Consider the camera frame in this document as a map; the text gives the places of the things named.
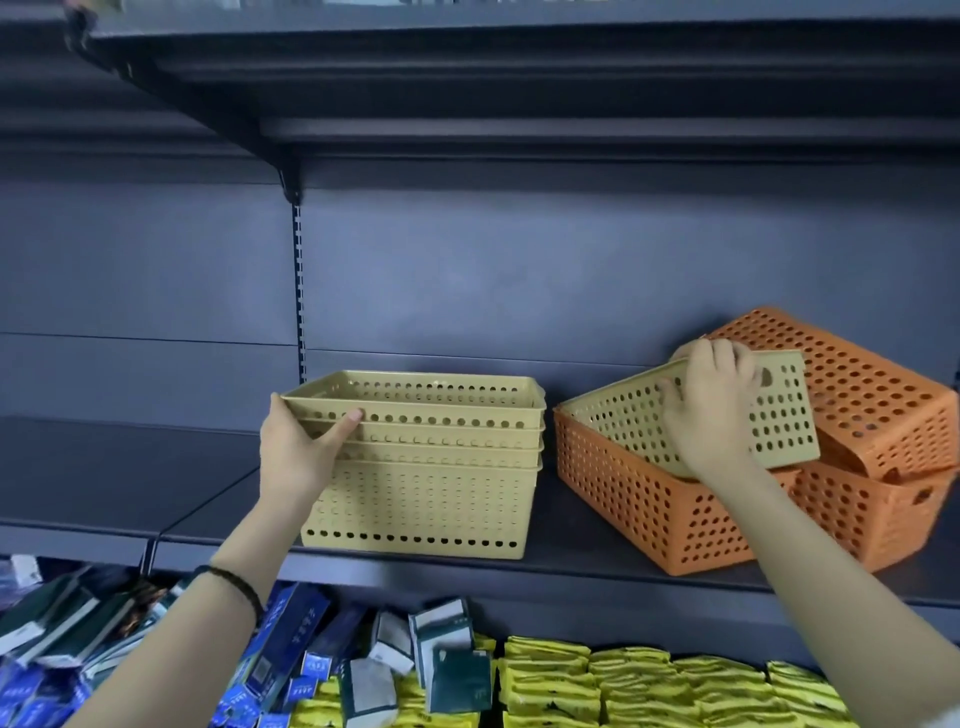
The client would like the pile of blue boxes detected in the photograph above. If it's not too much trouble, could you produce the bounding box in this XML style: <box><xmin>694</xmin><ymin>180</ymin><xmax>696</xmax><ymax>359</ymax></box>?
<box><xmin>0</xmin><ymin>581</ymin><xmax>369</xmax><ymax>728</ymax></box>

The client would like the pile of dark green boxes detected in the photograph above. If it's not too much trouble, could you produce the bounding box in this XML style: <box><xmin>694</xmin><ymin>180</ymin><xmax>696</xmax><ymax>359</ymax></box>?
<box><xmin>0</xmin><ymin>566</ymin><xmax>496</xmax><ymax>728</ymax></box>

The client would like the pile of yellow packets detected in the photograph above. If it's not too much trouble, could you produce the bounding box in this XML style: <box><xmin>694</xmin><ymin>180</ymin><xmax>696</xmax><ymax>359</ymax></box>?
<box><xmin>288</xmin><ymin>633</ymin><xmax>860</xmax><ymax>728</ymax></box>

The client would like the person's left hand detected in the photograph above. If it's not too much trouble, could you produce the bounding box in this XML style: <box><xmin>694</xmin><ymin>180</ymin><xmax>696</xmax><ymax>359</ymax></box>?
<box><xmin>258</xmin><ymin>392</ymin><xmax>367</xmax><ymax>526</ymax></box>

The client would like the slotted metal shelf upright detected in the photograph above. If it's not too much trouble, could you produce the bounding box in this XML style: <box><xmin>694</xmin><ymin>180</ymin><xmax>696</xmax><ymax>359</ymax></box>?
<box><xmin>290</xmin><ymin>198</ymin><xmax>310</xmax><ymax>385</ymax></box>

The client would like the orange basket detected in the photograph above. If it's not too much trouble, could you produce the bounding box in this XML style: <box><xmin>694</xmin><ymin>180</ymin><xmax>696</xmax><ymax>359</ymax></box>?
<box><xmin>793</xmin><ymin>457</ymin><xmax>958</xmax><ymax>575</ymax></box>
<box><xmin>553</xmin><ymin>407</ymin><xmax>804</xmax><ymax>577</ymax></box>
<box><xmin>704</xmin><ymin>305</ymin><xmax>960</xmax><ymax>485</ymax></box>

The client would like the person's left forearm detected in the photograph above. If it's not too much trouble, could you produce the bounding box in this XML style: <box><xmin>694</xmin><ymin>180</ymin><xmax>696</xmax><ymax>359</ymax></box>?
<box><xmin>63</xmin><ymin>494</ymin><xmax>320</xmax><ymax>728</ymax></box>

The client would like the black wrist band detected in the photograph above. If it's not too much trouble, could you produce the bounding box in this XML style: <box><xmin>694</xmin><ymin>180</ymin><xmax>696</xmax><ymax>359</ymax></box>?
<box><xmin>191</xmin><ymin>563</ymin><xmax>266</xmax><ymax>630</ymax></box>

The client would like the dark grey metal shelf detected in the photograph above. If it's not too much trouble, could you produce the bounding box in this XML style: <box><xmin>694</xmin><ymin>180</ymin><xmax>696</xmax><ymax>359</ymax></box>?
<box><xmin>142</xmin><ymin>419</ymin><xmax>960</xmax><ymax>669</ymax></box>
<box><xmin>0</xmin><ymin>416</ymin><xmax>275</xmax><ymax>571</ymax></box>

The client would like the dark grey shelving back panel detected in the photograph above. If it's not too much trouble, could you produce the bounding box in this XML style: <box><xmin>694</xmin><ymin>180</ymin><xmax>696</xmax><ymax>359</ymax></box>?
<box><xmin>303</xmin><ymin>183</ymin><xmax>960</xmax><ymax>421</ymax></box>
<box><xmin>0</xmin><ymin>179</ymin><xmax>301</xmax><ymax>436</ymax></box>

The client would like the ribbed dark shelf board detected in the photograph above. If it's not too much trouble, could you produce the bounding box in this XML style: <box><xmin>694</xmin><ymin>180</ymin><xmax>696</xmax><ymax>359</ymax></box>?
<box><xmin>0</xmin><ymin>22</ymin><xmax>283</xmax><ymax>185</ymax></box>
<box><xmin>74</xmin><ymin>0</ymin><xmax>960</xmax><ymax>196</ymax></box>

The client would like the person's right hand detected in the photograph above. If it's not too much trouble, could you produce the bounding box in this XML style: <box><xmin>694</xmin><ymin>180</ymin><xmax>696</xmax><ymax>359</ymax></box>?
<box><xmin>658</xmin><ymin>337</ymin><xmax>766</xmax><ymax>485</ymax></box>

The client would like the black shelf bracket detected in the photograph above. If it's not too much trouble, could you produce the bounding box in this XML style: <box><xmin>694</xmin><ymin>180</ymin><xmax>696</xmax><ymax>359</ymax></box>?
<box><xmin>63</xmin><ymin>14</ymin><xmax>303</xmax><ymax>204</ymax></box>

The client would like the person's right forearm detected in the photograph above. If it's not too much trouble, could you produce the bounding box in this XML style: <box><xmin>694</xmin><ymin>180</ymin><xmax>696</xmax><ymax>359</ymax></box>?
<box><xmin>693</xmin><ymin>457</ymin><xmax>960</xmax><ymax>728</ymax></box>

